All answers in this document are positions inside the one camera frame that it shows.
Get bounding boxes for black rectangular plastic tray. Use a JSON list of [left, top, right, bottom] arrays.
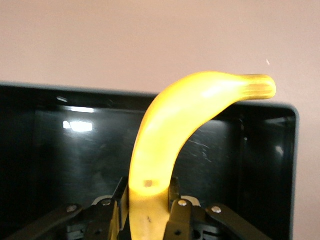
[[0, 81, 300, 240]]

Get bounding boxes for table cover mat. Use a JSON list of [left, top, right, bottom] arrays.
[[0, 0, 320, 240]]

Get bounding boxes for yellow banana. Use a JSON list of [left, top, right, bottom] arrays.
[[128, 71, 277, 240]]

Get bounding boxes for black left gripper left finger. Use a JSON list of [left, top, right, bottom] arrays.
[[9, 176, 130, 240]]

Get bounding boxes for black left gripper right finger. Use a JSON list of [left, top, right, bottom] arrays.
[[163, 176, 270, 240]]

